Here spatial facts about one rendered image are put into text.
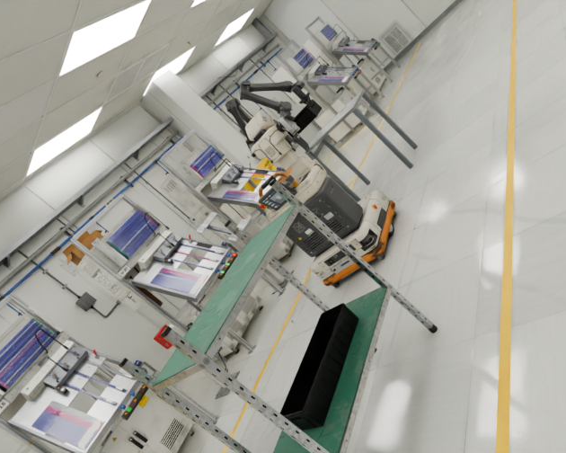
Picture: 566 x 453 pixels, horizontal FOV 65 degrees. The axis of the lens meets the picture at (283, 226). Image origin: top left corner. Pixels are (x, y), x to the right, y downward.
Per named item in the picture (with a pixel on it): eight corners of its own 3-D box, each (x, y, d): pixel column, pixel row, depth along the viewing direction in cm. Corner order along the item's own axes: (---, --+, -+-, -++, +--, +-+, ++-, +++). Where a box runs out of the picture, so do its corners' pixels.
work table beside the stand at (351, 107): (412, 166, 416) (353, 106, 402) (360, 205, 461) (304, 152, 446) (418, 146, 450) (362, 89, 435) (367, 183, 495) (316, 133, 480)
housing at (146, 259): (174, 241, 471) (172, 231, 462) (147, 273, 437) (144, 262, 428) (168, 240, 474) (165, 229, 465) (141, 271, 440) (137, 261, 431)
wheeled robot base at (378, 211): (386, 254, 318) (362, 232, 313) (328, 289, 358) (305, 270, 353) (399, 204, 368) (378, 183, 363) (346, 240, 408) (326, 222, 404)
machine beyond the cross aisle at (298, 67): (387, 93, 809) (312, 15, 774) (377, 112, 752) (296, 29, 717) (338, 136, 904) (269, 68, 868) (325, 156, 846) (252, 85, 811)
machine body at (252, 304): (266, 302, 480) (223, 265, 469) (238, 355, 432) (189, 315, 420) (236, 320, 525) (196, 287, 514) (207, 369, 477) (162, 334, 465)
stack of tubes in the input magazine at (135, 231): (159, 226, 462) (138, 208, 457) (128, 258, 426) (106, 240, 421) (154, 231, 471) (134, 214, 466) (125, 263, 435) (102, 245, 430)
